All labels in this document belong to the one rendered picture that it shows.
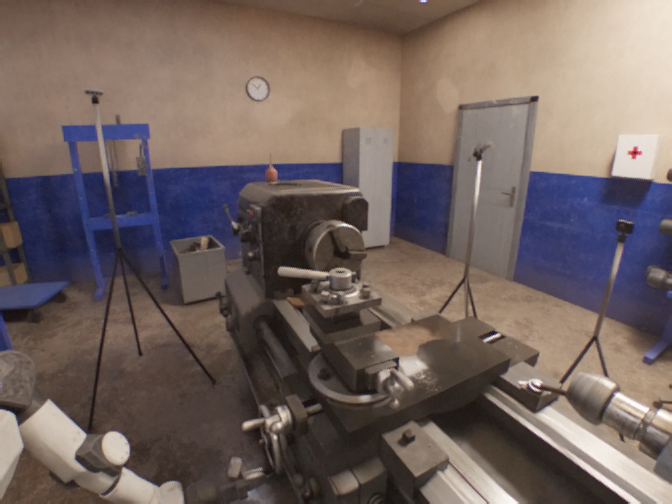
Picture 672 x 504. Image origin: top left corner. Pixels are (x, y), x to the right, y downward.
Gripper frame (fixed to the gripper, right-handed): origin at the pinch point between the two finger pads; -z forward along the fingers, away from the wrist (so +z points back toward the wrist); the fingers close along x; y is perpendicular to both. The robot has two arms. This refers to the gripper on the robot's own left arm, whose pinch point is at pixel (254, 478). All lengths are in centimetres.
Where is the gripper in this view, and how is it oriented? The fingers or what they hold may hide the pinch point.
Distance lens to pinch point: 112.7
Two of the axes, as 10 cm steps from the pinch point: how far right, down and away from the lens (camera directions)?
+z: -8.9, 1.4, -4.4
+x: 3.9, -3.0, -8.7
